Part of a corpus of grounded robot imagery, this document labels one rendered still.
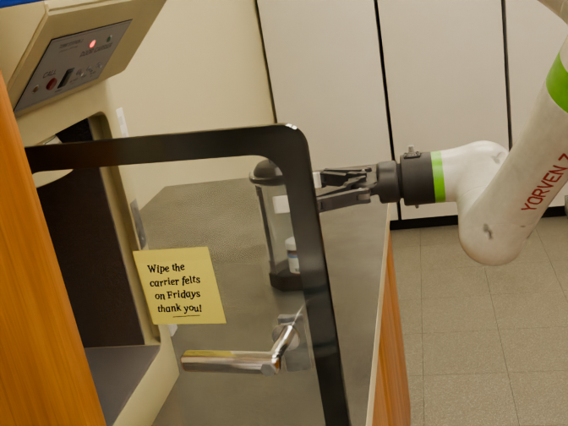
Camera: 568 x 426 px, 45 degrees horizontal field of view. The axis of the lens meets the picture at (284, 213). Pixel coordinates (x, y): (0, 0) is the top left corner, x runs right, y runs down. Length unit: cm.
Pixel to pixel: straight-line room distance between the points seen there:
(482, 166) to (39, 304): 79
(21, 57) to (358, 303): 76
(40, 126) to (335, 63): 301
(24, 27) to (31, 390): 32
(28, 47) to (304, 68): 316
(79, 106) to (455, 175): 63
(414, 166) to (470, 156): 9
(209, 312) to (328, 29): 314
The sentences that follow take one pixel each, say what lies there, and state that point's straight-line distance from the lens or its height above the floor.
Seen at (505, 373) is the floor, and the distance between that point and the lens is 269.
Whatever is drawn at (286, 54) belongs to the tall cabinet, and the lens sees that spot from 375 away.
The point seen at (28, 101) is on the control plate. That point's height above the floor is 142.
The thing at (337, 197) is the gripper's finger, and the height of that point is 113.
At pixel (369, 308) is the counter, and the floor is 94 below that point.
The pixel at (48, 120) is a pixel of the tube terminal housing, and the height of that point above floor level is 139.
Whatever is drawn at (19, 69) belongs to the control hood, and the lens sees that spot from 65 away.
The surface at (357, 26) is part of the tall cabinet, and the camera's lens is 368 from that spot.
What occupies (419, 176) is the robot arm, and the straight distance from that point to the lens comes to 119.
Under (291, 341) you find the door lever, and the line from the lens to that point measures 61.
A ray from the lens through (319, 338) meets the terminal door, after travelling 60.
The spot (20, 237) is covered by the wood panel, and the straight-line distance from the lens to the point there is 59.
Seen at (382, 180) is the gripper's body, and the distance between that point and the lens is 120.
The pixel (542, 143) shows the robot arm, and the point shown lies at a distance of 96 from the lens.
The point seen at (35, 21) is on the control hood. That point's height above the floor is 150.
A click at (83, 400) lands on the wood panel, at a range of 66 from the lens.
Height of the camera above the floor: 150
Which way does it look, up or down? 19 degrees down
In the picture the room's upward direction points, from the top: 10 degrees counter-clockwise
